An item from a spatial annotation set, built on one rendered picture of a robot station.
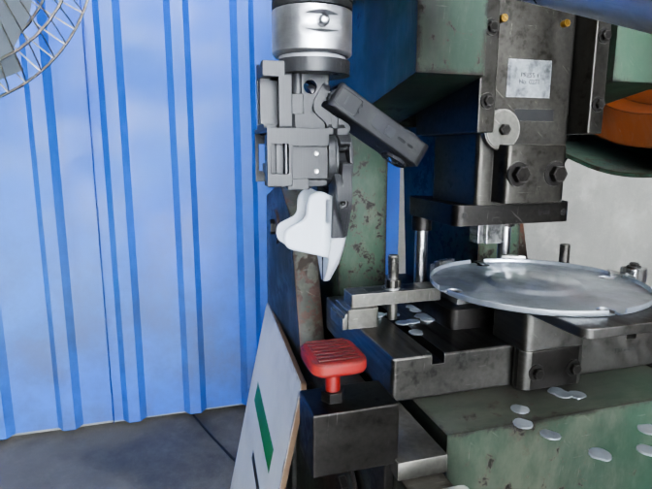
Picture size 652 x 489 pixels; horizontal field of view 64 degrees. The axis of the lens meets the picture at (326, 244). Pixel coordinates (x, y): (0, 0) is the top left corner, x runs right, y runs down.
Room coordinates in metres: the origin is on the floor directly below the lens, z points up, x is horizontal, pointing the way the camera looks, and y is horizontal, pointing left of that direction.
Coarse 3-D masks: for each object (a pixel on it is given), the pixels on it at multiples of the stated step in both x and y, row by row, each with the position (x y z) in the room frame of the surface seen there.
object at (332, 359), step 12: (312, 348) 0.52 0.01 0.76; (324, 348) 0.52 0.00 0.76; (336, 348) 0.52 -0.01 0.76; (348, 348) 0.52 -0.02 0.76; (312, 360) 0.49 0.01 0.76; (324, 360) 0.49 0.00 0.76; (336, 360) 0.49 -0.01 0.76; (348, 360) 0.49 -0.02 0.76; (360, 360) 0.49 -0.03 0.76; (312, 372) 0.49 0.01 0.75; (324, 372) 0.48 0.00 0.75; (336, 372) 0.48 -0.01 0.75; (348, 372) 0.49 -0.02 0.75; (360, 372) 0.49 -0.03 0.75; (336, 384) 0.51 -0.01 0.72
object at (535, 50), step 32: (512, 0) 0.74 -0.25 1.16; (512, 32) 0.74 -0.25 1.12; (544, 32) 0.76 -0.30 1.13; (512, 64) 0.74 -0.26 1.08; (544, 64) 0.76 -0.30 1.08; (512, 96) 0.74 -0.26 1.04; (544, 96) 0.76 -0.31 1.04; (512, 128) 0.73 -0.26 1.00; (544, 128) 0.76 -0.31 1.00; (448, 160) 0.81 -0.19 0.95; (480, 160) 0.73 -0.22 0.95; (512, 160) 0.71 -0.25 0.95; (544, 160) 0.73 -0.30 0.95; (448, 192) 0.80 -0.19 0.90; (480, 192) 0.73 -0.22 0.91; (512, 192) 0.71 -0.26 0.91; (544, 192) 0.73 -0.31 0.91
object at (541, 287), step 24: (456, 264) 0.83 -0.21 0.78; (480, 264) 0.85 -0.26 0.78; (504, 264) 0.84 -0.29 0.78; (528, 264) 0.84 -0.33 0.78; (552, 264) 0.83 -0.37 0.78; (456, 288) 0.68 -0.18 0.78; (480, 288) 0.68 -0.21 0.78; (504, 288) 0.68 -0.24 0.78; (528, 288) 0.66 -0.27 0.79; (552, 288) 0.66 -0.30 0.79; (576, 288) 0.67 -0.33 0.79; (600, 288) 0.68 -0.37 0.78; (624, 288) 0.68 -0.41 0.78; (648, 288) 0.67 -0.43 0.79; (528, 312) 0.58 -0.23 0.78; (552, 312) 0.57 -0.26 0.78; (576, 312) 0.57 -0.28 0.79; (600, 312) 0.57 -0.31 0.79; (624, 312) 0.58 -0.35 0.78
